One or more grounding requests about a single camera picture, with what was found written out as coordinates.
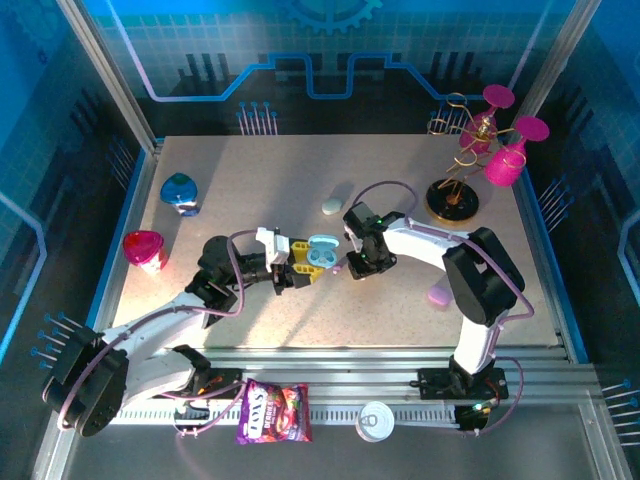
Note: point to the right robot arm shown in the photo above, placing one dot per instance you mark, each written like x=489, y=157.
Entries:
x=425, y=240

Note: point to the purple candy bag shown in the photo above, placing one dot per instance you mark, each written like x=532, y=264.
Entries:
x=274, y=412

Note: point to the blue table edge strip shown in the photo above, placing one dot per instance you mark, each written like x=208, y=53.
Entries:
x=545, y=250
x=133, y=200

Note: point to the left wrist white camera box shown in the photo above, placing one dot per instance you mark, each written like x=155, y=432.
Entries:
x=274, y=247

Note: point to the silver tin can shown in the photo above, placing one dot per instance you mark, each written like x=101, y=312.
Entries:
x=375, y=421

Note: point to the aluminium frame post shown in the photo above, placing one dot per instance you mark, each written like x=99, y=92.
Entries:
x=559, y=50
x=111, y=75

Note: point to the blue lidded cup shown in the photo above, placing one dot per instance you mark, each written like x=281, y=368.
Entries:
x=176, y=190

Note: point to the pink earbud charging case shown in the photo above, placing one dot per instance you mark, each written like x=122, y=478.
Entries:
x=440, y=296

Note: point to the aluminium frame rail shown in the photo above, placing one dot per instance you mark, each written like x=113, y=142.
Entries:
x=325, y=372

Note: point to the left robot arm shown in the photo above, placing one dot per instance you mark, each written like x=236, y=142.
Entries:
x=150, y=325

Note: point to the blue earbud charging case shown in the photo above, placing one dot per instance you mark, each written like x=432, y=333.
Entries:
x=325, y=241

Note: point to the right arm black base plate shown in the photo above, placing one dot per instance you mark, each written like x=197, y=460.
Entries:
x=435, y=384

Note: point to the pink wine glass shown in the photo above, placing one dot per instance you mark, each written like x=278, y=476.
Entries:
x=502, y=170
x=498, y=96

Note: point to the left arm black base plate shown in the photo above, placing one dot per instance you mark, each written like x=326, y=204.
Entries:
x=227, y=382

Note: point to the white earbud charging case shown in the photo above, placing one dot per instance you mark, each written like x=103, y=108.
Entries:
x=332, y=205

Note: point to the red lidded cup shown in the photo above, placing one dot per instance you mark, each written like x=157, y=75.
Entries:
x=142, y=247

